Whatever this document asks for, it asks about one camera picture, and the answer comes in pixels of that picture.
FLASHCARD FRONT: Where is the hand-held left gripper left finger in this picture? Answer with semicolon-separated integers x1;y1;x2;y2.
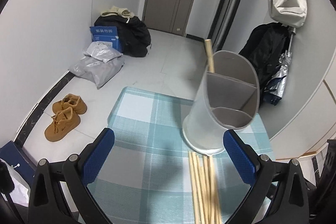
28;127;116;224

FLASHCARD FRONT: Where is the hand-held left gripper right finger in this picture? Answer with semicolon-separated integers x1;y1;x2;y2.
223;130;319;224

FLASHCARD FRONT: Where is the pile of wooden chopsticks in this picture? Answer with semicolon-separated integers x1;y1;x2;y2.
188;151;223;224

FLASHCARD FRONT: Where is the white and grey utensil holder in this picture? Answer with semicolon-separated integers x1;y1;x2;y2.
182;50;261;156

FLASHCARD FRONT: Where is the wooden chopstick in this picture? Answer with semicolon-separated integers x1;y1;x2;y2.
205;39;215;74

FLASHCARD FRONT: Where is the white cabinet panel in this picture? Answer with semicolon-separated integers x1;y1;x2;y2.
270;67;336;161

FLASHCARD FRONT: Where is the brown suede shoe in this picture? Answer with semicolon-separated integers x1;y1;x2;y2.
44;106;81;142
52;93;88;115

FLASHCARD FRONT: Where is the teal plaid tablecloth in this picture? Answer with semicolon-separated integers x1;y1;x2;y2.
87;86;273;224

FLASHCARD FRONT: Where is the large grey plastic parcel bag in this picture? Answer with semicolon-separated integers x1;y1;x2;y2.
69;56;125;90

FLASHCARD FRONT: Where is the dark blue box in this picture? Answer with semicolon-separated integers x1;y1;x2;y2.
0;140;36;180

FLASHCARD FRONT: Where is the white plastic bag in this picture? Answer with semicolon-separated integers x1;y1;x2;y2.
0;164;30;207

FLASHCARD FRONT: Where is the black fluffy object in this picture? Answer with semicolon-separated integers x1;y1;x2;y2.
0;161;13;191

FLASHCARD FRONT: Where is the small grey plastic parcel bag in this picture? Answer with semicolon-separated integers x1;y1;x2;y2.
84;41;124;63

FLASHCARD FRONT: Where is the black hanging jacket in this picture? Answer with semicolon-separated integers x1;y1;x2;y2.
238;22;292;90

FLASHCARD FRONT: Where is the blue cardboard box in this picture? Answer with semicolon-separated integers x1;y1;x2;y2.
90;26;124;52

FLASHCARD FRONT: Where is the black bag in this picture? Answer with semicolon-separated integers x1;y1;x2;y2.
94;14;153;58

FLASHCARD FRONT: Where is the cream cloth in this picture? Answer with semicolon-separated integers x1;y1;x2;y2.
100;5;135;24

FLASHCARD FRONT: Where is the dark framed door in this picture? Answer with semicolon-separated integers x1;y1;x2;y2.
207;0;252;50

